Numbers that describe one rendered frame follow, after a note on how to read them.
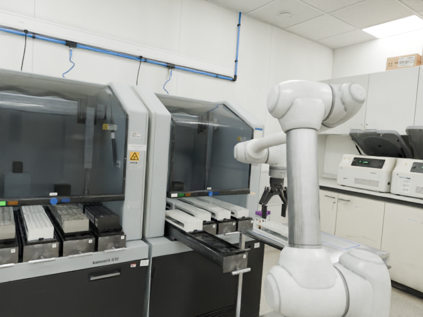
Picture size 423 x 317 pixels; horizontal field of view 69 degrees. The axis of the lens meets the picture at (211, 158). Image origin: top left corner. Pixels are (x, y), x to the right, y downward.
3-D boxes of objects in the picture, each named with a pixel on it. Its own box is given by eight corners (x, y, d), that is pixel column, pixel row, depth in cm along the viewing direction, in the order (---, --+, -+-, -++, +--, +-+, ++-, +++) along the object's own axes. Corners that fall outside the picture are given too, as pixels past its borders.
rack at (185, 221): (162, 220, 186) (162, 210, 186) (176, 219, 192) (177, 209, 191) (186, 234, 162) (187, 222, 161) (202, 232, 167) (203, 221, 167)
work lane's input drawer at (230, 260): (155, 230, 188) (157, 216, 188) (175, 228, 196) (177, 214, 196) (228, 277, 129) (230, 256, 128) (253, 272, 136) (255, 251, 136)
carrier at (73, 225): (87, 229, 153) (88, 217, 153) (89, 231, 151) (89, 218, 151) (62, 232, 146) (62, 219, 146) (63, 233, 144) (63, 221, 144)
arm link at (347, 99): (340, 100, 120) (308, 97, 117) (372, 75, 103) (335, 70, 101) (344, 132, 116) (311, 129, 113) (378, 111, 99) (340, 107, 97)
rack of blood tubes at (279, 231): (252, 231, 170) (252, 219, 170) (265, 229, 175) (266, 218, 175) (291, 248, 145) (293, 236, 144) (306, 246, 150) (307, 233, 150)
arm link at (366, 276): (400, 333, 93) (408, 261, 92) (347, 336, 90) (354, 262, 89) (364, 304, 109) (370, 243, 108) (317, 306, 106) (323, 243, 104)
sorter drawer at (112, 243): (70, 217, 203) (70, 204, 202) (92, 216, 211) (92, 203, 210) (99, 255, 143) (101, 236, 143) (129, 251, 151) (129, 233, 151)
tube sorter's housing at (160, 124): (94, 292, 253) (104, 94, 244) (184, 273, 301) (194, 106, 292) (145, 379, 166) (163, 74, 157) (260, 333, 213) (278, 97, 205)
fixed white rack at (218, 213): (192, 211, 215) (193, 202, 215) (204, 210, 221) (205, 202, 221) (218, 222, 191) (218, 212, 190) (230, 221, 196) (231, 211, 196)
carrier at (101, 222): (118, 226, 162) (119, 215, 161) (119, 228, 160) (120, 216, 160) (95, 229, 155) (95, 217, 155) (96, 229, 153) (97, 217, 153)
